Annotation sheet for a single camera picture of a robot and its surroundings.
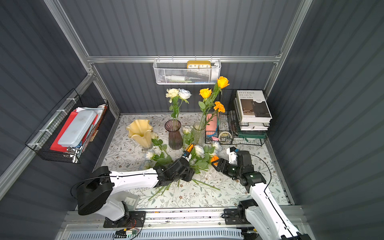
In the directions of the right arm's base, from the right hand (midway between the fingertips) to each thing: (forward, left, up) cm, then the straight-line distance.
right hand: (219, 164), depth 79 cm
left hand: (-2, +14, -6) cm, 15 cm away
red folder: (0, +76, +18) cm, 78 cm away
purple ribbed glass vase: (+17, +25, -2) cm, 31 cm away
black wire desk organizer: (+28, -10, -7) cm, 30 cm away
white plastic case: (+6, +68, +21) cm, 71 cm away
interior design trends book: (+33, -23, +11) cm, 42 cm away
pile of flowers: (+9, +9, -11) cm, 17 cm away
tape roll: (+27, -8, -12) cm, 31 cm away
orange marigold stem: (+23, 0, +20) cm, 31 cm away
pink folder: (+21, +3, +8) cm, 23 cm away
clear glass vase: (+20, +11, +1) cm, 23 cm away
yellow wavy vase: (+21, +47, +3) cm, 51 cm away
